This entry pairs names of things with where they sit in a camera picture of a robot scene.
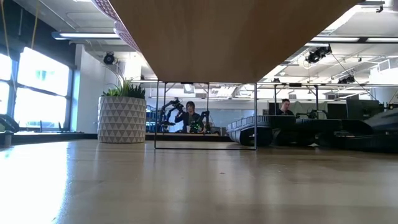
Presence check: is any pink-soled slide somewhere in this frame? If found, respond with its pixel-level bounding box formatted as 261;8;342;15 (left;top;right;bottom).
113;21;141;52
91;0;122;23

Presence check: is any grey chunky slide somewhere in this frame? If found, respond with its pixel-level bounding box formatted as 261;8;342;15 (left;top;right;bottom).
318;108;398;154

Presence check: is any person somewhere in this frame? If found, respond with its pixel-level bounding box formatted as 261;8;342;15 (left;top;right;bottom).
174;101;206;134
275;98;295;116

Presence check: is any green artificial plant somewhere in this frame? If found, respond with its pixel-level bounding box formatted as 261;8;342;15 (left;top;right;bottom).
101;78;146;100

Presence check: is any white triangle-patterned planter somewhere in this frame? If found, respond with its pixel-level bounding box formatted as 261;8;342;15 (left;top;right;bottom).
97;95;147;144

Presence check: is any black computer monitor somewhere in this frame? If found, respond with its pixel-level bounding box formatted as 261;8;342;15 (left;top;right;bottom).
326;103;348;119
346;99;385;118

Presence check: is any long ceiling light strip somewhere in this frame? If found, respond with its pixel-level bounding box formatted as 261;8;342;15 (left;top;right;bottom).
51;30;121;40

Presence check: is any large bright window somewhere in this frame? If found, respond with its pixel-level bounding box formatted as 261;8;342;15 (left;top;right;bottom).
0;46;72;131

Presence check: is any wooden shelf black wire frame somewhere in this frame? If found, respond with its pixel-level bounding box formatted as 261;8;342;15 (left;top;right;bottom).
108;0;363;151

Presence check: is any black round ceiling camera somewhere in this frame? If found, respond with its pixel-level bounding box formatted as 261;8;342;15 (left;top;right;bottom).
103;52;116;66

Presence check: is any black ceiling-mounted camera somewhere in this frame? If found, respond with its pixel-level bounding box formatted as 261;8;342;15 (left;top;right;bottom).
338;75;356;85
305;44;333;65

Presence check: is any black table edge rail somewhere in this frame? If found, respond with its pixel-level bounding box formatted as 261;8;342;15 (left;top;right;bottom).
0;132;233;146

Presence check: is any yellow hanging cable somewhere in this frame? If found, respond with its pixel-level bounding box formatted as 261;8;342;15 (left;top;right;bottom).
30;6;40;50
0;0;11;60

